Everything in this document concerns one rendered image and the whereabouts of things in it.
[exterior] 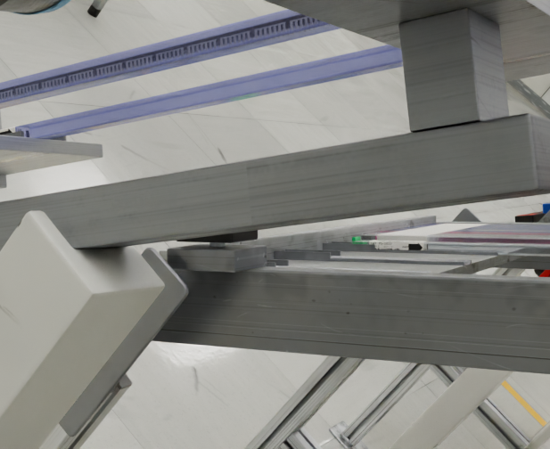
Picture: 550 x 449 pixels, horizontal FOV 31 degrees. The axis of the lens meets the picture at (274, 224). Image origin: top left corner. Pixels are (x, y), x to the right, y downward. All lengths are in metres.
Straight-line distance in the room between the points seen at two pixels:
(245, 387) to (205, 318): 1.45
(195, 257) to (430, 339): 0.18
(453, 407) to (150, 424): 0.57
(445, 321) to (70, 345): 0.28
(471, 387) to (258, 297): 1.09
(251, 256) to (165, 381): 1.33
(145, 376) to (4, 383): 1.50
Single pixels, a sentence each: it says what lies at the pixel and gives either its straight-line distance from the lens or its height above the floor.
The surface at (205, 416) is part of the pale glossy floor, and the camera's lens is 2.05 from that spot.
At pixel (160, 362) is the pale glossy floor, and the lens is 2.09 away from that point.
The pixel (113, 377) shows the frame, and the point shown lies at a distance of 0.77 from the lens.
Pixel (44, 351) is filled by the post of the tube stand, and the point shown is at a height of 0.80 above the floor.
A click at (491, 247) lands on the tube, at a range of 1.00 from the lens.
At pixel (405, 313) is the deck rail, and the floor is 0.85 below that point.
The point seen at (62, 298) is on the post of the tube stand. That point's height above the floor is 0.83.
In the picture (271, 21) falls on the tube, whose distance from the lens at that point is 0.46.
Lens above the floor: 1.09
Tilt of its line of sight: 21 degrees down
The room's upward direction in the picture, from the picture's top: 39 degrees clockwise
